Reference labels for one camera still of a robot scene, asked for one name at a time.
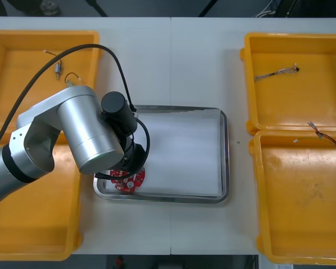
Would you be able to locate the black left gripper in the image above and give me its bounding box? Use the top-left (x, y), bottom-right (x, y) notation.
top-left (119, 140), bottom-right (147, 176)

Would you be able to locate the round red circuit board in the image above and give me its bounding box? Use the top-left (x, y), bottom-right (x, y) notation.
top-left (109, 166), bottom-right (146, 194)

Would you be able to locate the green-yellow red black wire harness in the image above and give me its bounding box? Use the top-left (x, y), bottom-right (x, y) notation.
top-left (293, 120), bottom-right (336, 166)

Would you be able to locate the steel tray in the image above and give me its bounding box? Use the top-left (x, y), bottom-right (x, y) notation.
top-left (92, 105), bottom-right (231, 204)

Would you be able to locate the yellow-orange plastic bin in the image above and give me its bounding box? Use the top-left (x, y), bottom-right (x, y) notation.
top-left (0, 30), bottom-right (104, 134)
top-left (239, 32), bottom-right (336, 137)
top-left (0, 131), bottom-right (83, 262)
top-left (248, 129), bottom-right (336, 266)

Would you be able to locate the white foam sheet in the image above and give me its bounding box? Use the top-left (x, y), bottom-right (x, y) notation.
top-left (105, 110), bottom-right (224, 197)

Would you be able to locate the small metal solenoid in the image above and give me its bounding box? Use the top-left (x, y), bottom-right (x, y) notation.
top-left (63, 72), bottom-right (83, 87)
top-left (43, 49), bottom-right (64, 81)

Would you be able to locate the twisted grey wire harness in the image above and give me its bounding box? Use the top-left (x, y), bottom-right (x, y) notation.
top-left (253, 63), bottom-right (301, 83)

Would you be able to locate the white cable bundle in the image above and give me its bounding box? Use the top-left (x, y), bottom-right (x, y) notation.
top-left (253, 0), bottom-right (278, 18)

